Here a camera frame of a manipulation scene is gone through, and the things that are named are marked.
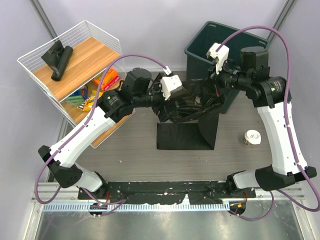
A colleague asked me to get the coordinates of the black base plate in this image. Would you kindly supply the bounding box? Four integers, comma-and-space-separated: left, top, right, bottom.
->
77, 180, 258, 205

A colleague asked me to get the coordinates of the black trash bag roll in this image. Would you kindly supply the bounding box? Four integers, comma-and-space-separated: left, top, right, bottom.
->
41, 40, 73, 82

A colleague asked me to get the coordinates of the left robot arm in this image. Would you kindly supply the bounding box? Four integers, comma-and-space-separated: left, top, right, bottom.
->
38, 67, 183, 199

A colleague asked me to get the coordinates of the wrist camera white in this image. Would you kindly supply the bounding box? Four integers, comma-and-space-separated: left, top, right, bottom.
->
206, 42, 229, 75
160, 66, 183, 101

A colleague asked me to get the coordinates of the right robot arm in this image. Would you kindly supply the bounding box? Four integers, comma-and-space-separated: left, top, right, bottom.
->
206, 43, 317, 198

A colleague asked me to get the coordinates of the white cable duct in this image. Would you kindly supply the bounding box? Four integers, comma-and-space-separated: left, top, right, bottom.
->
42, 201, 230, 213

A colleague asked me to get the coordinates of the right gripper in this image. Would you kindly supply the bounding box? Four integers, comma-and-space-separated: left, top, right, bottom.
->
200, 58, 252, 97

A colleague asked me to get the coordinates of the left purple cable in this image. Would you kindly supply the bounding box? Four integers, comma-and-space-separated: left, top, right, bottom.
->
34, 53, 173, 218

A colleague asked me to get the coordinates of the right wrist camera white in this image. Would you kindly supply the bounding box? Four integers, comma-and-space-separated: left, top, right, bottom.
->
206, 42, 229, 75

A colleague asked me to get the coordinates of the dark green trash bin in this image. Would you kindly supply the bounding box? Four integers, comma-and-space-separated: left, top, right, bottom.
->
184, 20, 269, 115

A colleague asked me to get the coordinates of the yellow candy bag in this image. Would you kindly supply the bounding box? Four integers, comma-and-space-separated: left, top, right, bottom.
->
77, 90, 97, 112

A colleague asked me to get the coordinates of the white paper cup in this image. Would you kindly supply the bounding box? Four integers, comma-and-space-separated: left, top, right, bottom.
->
243, 129, 262, 145

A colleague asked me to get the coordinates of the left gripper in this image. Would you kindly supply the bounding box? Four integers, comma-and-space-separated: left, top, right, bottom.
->
132, 73, 179, 121

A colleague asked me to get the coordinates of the white wire shelf rack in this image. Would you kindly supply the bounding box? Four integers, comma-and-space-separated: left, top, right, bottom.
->
16, 20, 132, 150

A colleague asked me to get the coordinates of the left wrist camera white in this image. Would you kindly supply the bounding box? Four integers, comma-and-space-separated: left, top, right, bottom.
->
160, 66, 183, 101

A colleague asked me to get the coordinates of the orange snack box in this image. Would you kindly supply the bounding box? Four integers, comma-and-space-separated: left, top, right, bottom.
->
92, 67, 120, 92

